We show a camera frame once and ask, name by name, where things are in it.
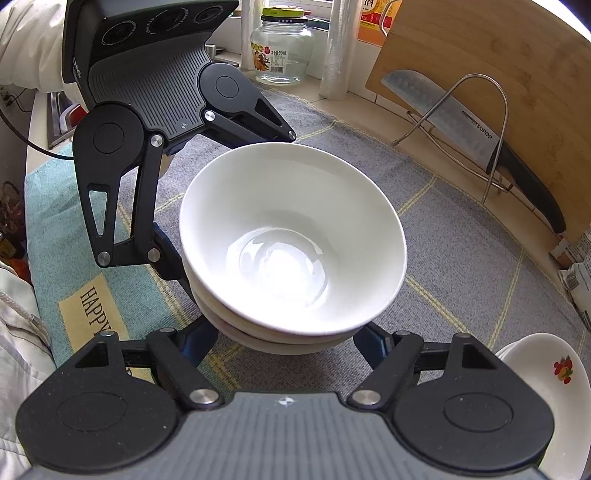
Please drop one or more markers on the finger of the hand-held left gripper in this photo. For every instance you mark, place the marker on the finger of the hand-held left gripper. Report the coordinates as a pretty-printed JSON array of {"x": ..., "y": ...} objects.
[
  {"x": 249, "y": 131},
  {"x": 171, "y": 258}
]

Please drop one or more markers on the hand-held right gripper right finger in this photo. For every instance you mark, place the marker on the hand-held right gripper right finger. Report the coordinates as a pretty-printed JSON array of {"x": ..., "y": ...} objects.
[{"x": 371, "y": 346}]

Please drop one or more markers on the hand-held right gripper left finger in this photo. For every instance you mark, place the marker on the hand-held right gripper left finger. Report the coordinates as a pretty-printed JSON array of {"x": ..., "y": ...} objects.
[{"x": 198, "y": 341}]

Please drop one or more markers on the clear glass jar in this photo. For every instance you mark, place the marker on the clear glass jar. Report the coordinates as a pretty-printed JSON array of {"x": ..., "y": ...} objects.
[{"x": 281, "y": 60}]

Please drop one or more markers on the red basin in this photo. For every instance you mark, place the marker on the red basin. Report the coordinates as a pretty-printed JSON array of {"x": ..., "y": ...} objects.
[{"x": 78, "y": 121}]

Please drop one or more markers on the steel sink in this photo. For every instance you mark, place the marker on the steel sink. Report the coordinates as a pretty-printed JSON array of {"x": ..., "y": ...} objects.
[{"x": 57, "y": 120}]

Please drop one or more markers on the checked grey blue towel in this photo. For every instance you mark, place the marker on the checked grey blue towel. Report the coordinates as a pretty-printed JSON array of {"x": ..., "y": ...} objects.
[{"x": 438, "y": 258}]

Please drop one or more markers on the tall plastic wrap roll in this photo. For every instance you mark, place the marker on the tall plastic wrap roll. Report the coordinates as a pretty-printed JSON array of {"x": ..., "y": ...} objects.
[{"x": 336, "y": 55}]

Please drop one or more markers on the dark flat container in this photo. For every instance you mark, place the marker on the dark flat container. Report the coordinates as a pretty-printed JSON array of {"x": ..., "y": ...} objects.
[{"x": 318, "y": 23}]

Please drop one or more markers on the colourful plastic bag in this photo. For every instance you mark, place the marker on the colourful plastic bag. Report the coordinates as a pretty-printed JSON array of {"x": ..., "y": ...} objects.
[{"x": 11, "y": 221}]

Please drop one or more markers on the orange cooking oil jug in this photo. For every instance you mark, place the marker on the orange cooking oil jug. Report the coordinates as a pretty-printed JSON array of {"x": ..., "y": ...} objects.
[{"x": 374, "y": 23}]

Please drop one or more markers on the steel santoku knife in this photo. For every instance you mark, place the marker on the steel santoku knife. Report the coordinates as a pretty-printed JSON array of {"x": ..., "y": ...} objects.
[{"x": 415, "y": 97}]

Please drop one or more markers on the person's white jacket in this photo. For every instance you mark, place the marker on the person's white jacket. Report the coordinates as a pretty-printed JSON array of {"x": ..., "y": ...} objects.
[{"x": 18, "y": 392}]

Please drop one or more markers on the white printed bag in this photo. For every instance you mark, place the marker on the white printed bag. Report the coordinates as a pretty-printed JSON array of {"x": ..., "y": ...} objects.
[{"x": 575, "y": 277}]

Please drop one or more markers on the bamboo cutting board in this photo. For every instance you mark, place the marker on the bamboo cutting board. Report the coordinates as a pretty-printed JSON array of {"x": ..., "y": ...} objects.
[{"x": 508, "y": 46}]

